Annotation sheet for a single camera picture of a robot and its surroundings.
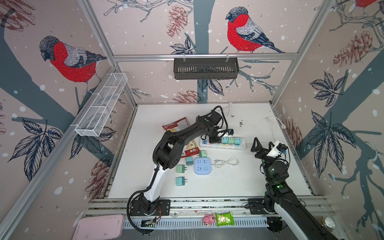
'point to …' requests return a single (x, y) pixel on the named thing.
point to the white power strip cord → (283, 126)
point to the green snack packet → (224, 219)
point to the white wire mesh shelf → (102, 104)
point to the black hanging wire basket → (206, 68)
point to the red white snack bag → (190, 147)
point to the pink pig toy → (209, 219)
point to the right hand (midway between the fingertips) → (261, 141)
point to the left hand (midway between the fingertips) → (219, 138)
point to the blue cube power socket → (202, 166)
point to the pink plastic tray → (99, 227)
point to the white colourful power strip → (204, 144)
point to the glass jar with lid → (329, 222)
